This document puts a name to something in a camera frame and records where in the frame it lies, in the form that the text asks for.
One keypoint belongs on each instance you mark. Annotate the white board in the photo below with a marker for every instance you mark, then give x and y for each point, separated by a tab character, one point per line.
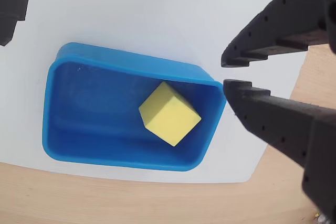
157	11

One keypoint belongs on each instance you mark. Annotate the blue rectangular bin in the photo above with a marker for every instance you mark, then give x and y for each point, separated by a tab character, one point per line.
92	119

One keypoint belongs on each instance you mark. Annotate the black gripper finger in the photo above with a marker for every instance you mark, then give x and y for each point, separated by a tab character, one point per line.
286	22
283	127

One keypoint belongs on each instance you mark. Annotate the yellow cube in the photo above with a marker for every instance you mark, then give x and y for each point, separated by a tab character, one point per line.
170	113

